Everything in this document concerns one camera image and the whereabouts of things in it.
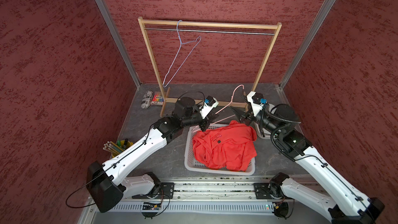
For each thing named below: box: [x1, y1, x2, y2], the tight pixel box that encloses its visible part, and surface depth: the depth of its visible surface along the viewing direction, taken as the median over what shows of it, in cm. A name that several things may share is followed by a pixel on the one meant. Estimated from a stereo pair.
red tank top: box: [192, 120, 258, 172], surface depth 81 cm
